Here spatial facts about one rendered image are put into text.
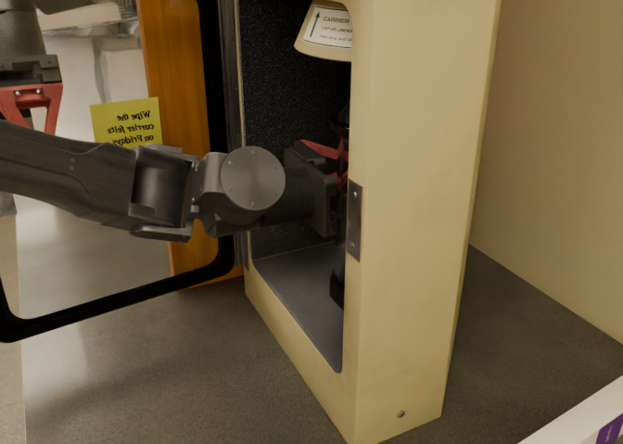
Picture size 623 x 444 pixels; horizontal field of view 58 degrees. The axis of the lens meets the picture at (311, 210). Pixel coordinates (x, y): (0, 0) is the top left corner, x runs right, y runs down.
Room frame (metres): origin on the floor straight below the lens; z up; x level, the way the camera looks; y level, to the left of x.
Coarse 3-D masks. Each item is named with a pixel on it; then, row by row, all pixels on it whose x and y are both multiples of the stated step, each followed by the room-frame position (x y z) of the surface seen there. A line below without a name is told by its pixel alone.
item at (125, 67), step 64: (0, 0) 0.56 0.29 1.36; (64, 0) 0.59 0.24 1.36; (128, 0) 0.63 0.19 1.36; (192, 0) 0.66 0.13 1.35; (0, 64) 0.55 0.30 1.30; (64, 64) 0.59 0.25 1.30; (128, 64) 0.62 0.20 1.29; (192, 64) 0.66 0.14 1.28; (64, 128) 0.58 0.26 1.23; (128, 128) 0.62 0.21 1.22; (192, 128) 0.66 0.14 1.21; (0, 256) 0.53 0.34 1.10; (64, 256) 0.56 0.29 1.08; (128, 256) 0.60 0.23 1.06; (192, 256) 0.65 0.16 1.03
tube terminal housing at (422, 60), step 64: (384, 0) 0.41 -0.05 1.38; (448, 0) 0.44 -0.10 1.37; (384, 64) 0.42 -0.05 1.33; (448, 64) 0.44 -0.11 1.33; (384, 128) 0.42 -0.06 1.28; (448, 128) 0.44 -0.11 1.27; (384, 192) 0.42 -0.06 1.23; (448, 192) 0.45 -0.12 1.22; (384, 256) 0.42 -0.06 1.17; (448, 256) 0.45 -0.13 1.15; (384, 320) 0.42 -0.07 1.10; (448, 320) 0.46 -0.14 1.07; (320, 384) 0.48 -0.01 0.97; (384, 384) 0.43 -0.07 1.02
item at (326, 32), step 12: (312, 0) 0.58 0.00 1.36; (324, 0) 0.55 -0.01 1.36; (312, 12) 0.56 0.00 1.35; (324, 12) 0.54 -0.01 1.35; (336, 12) 0.53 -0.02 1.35; (348, 12) 0.52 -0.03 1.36; (312, 24) 0.55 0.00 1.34; (324, 24) 0.53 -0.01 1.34; (336, 24) 0.52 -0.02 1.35; (348, 24) 0.51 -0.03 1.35; (300, 36) 0.56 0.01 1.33; (312, 36) 0.54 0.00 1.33; (324, 36) 0.52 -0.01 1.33; (336, 36) 0.52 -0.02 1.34; (348, 36) 0.51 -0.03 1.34; (300, 48) 0.55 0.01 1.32; (312, 48) 0.53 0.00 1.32; (324, 48) 0.52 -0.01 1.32; (336, 48) 0.51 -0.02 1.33; (348, 48) 0.51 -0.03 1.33; (336, 60) 0.51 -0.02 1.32; (348, 60) 0.50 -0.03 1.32
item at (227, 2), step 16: (224, 0) 0.69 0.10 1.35; (224, 16) 0.69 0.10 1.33; (224, 32) 0.69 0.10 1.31; (224, 48) 0.69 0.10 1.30; (224, 64) 0.69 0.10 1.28; (224, 80) 0.69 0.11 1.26; (240, 128) 0.67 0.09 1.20; (240, 144) 0.68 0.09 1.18; (240, 240) 0.69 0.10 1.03; (240, 256) 0.69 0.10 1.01
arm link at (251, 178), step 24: (192, 168) 0.50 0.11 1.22; (216, 168) 0.44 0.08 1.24; (240, 168) 0.44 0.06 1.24; (264, 168) 0.45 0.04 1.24; (192, 192) 0.47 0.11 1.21; (216, 192) 0.42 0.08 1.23; (240, 192) 0.43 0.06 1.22; (264, 192) 0.44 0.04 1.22; (192, 216) 0.46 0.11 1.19; (240, 216) 0.44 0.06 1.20; (168, 240) 0.48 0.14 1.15
